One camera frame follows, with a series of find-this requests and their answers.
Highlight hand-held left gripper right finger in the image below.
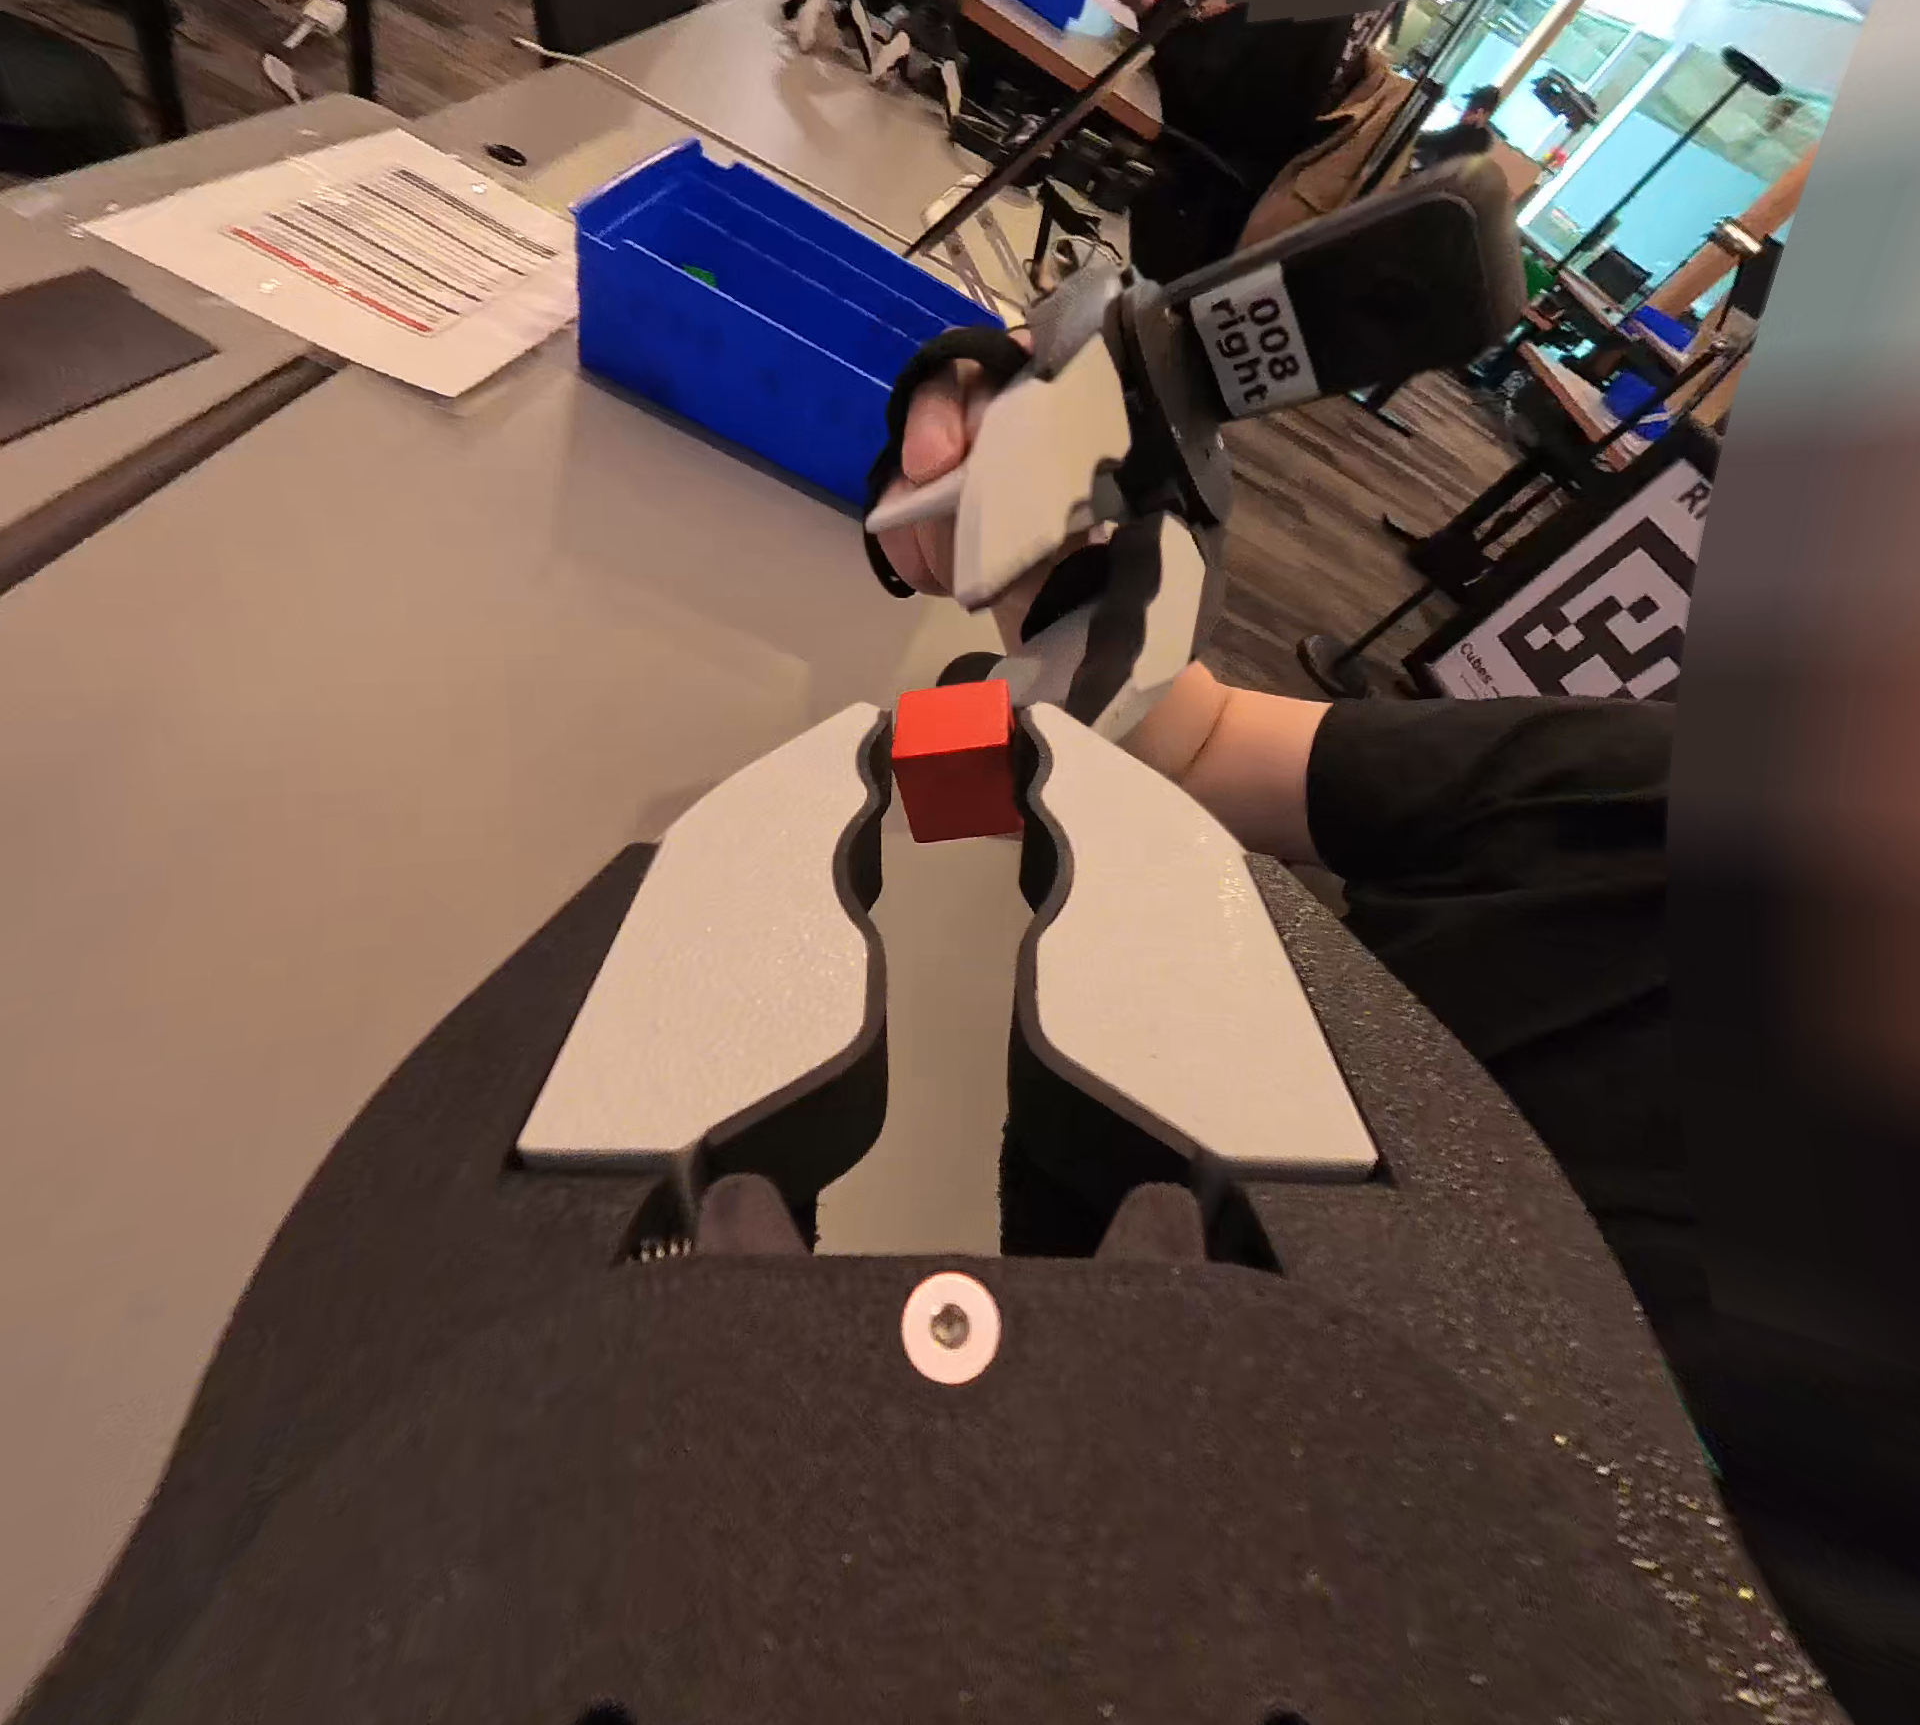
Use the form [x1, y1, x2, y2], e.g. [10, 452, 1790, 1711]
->
[1009, 700, 1382, 1241]

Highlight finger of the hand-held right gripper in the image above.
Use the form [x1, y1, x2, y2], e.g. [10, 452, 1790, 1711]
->
[998, 508, 1214, 740]
[953, 329, 1134, 611]

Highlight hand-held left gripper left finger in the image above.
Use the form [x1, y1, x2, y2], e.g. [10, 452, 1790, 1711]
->
[515, 700, 890, 1249]

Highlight red wooden cube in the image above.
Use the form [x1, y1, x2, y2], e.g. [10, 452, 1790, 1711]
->
[890, 682, 1030, 844]

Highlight person's right forearm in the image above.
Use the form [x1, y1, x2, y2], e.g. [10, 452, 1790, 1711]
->
[1117, 667, 1330, 863]

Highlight brown jacket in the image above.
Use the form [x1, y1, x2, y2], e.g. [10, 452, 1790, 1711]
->
[1246, 44, 1444, 249]

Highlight black framed marker sign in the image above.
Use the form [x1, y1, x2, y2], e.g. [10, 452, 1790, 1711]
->
[1403, 456, 1719, 706]

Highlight spare black white gripper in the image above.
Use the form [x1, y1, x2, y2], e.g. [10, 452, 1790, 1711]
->
[787, 0, 903, 83]
[901, 0, 992, 128]

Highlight black pole with round disc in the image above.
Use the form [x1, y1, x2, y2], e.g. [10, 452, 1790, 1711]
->
[1651, 44, 1788, 242]

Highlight paper in plastic sleeve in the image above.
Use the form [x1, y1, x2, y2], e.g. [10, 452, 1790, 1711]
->
[83, 126, 581, 398]

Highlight white power strip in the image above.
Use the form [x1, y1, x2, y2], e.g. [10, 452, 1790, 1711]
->
[264, 0, 355, 98]

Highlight black desk inlay plate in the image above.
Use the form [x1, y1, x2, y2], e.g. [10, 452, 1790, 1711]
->
[0, 266, 219, 449]

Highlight black office chair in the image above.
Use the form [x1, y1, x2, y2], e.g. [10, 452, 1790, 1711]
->
[0, 7, 154, 182]

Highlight thin grey cable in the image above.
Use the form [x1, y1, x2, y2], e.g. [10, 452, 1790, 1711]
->
[512, 33, 978, 257]

